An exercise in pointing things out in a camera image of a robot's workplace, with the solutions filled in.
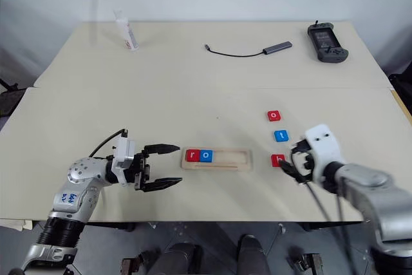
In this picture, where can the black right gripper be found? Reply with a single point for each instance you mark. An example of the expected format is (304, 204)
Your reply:
(307, 162)

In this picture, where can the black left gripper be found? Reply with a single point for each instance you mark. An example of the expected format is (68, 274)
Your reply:
(140, 168)

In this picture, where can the dark grey handheld controller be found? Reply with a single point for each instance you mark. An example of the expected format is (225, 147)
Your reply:
(326, 41)

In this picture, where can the dark rounded shape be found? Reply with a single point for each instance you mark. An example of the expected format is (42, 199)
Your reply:
(181, 259)
(252, 255)

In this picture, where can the red letter o block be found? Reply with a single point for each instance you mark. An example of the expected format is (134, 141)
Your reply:
(274, 116)

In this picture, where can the white squeeze tube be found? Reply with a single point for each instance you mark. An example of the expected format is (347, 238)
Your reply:
(128, 35)

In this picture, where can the black table foot bracket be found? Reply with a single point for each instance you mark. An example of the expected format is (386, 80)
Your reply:
(138, 260)
(305, 262)

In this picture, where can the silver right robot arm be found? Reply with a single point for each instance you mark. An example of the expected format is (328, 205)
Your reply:
(370, 188)

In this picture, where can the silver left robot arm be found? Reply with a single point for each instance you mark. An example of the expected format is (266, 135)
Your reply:
(78, 175)

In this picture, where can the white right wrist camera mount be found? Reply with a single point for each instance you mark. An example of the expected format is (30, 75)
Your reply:
(323, 146)

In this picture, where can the blue letter t block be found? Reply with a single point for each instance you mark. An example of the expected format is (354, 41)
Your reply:
(281, 136)

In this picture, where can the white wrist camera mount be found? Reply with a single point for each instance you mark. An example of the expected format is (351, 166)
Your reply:
(323, 146)
(124, 152)

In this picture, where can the red letter b block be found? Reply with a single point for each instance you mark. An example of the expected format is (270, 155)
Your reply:
(277, 160)

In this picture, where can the blue letter o block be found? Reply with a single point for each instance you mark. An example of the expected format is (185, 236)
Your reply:
(206, 156)

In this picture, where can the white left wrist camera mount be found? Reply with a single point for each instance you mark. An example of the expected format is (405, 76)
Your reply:
(124, 152)

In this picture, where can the red letter r block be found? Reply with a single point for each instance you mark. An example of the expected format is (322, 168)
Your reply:
(192, 155)

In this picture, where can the wooden letter tray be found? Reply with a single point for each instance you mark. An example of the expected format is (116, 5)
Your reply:
(231, 160)

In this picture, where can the black equipment beside table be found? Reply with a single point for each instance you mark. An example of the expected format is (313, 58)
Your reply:
(402, 89)
(9, 94)

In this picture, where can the pale paper sheets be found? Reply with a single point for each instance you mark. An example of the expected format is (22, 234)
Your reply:
(14, 224)

